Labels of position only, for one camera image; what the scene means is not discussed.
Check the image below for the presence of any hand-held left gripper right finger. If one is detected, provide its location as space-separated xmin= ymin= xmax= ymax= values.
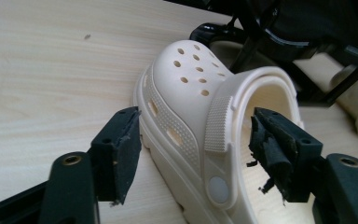
xmin=248 ymin=106 xmax=324 ymax=203

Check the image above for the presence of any red-topped black shoe rack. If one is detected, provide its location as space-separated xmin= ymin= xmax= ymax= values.
xmin=164 ymin=0 xmax=358 ymax=108

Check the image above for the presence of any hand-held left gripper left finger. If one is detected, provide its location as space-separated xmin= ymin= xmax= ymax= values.
xmin=90 ymin=105 xmax=143 ymax=206

